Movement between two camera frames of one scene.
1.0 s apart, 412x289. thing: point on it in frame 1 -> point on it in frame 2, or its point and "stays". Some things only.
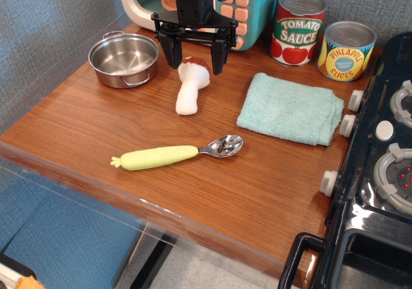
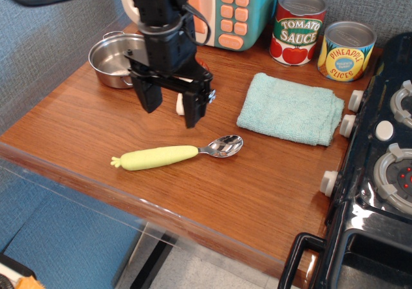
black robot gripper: [195, 20] -> [171, 57]
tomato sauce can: [297, 28] stays
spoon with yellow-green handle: [221, 147] stays
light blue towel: [291, 110] stays
